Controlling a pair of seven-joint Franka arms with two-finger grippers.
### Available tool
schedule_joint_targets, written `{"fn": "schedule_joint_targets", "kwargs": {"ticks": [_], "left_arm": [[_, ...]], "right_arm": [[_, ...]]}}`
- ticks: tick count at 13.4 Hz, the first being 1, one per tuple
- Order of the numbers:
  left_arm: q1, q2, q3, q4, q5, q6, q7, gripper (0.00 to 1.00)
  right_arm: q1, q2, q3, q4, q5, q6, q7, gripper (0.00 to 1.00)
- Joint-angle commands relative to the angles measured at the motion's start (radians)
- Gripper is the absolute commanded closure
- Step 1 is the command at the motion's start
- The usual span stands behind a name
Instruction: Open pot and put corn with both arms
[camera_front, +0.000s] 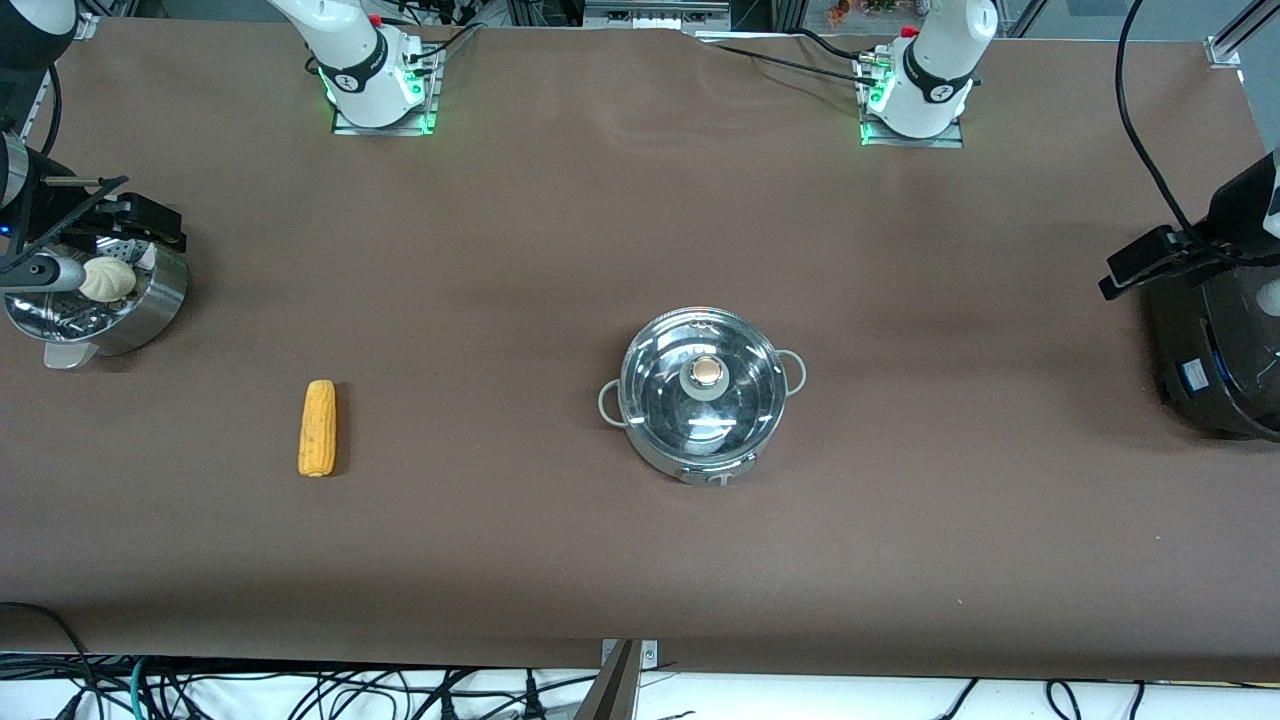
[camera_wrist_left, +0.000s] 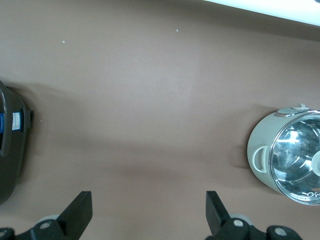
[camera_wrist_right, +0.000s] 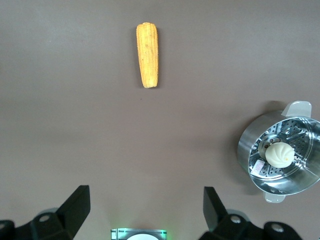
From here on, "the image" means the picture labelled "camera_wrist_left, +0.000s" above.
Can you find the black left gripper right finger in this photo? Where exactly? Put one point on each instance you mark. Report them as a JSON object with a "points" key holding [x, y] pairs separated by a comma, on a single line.
{"points": [[217, 215]]}

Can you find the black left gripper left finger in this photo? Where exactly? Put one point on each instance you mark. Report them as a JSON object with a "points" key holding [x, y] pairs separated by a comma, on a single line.
{"points": [[75, 212]]}

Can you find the beige steel cooking pot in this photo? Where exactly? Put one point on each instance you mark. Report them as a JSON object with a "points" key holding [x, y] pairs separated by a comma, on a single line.
{"points": [[260, 135]]}

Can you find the black round cooker appliance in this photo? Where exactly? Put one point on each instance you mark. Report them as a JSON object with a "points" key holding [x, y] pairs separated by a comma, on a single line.
{"points": [[12, 162]]}

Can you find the brown table cover sheet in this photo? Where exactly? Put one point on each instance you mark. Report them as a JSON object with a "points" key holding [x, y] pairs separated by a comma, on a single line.
{"points": [[150, 100]]}

